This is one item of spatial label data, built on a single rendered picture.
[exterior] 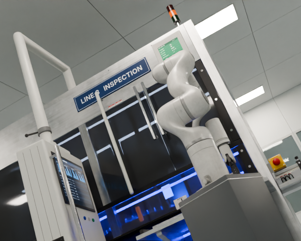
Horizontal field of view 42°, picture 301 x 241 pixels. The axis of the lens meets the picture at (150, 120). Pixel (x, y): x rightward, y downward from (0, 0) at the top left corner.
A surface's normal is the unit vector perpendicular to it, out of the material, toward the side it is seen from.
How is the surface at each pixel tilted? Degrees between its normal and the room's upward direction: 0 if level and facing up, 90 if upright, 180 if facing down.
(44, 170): 90
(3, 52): 180
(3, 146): 90
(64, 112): 90
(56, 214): 90
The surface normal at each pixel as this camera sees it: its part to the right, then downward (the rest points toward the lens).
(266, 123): -0.37, -0.27
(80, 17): 0.35, 0.84
